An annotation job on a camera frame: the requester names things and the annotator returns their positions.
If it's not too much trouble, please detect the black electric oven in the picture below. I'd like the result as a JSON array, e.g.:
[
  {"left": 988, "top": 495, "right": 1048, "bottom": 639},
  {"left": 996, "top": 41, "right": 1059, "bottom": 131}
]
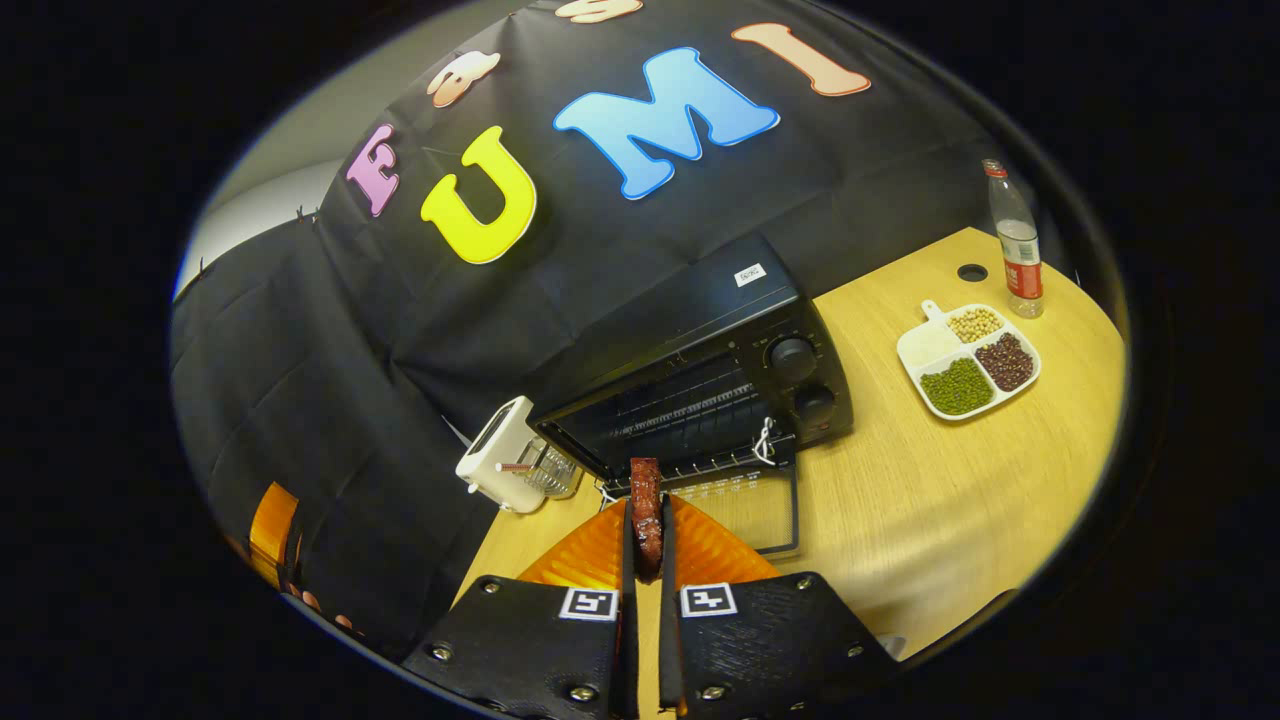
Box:
[{"left": 530, "top": 233, "right": 856, "bottom": 557}]

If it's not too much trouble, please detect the white divided bean plate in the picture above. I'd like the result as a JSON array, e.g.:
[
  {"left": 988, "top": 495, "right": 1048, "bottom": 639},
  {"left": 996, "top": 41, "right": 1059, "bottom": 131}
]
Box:
[{"left": 896, "top": 299, "right": 1043, "bottom": 423}]

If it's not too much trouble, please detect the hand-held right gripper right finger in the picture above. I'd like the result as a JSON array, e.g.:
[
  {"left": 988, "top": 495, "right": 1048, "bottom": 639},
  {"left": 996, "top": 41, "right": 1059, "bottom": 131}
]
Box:
[{"left": 657, "top": 493, "right": 903, "bottom": 720}]

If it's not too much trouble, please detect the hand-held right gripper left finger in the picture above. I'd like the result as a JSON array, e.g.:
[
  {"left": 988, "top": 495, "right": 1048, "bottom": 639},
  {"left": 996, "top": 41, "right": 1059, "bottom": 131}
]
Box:
[{"left": 400, "top": 498, "right": 642, "bottom": 720}]

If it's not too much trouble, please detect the white toaster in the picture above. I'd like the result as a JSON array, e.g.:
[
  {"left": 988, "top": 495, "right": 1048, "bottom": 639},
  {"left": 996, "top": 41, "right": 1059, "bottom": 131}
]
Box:
[{"left": 455, "top": 396, "right": 547, "bottom": 515}]

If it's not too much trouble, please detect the dark red meat slice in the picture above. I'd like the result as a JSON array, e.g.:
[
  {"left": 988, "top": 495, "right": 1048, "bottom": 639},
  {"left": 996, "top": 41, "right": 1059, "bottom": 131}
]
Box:
[{"left": 629, "top": 457, "right": 667, "bottom": 584}]

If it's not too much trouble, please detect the clear glass cup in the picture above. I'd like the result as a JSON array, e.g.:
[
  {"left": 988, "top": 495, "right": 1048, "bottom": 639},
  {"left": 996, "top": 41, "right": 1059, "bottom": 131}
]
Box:
[{"left": 520, "top": 445, "right": 584, "bottom": 500}]

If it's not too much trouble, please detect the red label water bottle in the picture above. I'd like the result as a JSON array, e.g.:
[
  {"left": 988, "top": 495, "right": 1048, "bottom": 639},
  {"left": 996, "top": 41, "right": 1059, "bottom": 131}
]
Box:
[{"left": 981, "top": 158, "right": 1046, "bottom": 320}]

